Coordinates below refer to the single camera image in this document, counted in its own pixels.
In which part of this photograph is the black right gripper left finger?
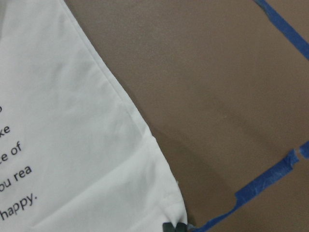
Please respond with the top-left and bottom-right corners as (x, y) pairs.
(162, 222), (175, 232)

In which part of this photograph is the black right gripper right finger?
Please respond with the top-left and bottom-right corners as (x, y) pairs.
(175, 222), (187, 232)

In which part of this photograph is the white long-sleeve printed shirt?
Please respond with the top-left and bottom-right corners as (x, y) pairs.
(0, 0), (187, 232)

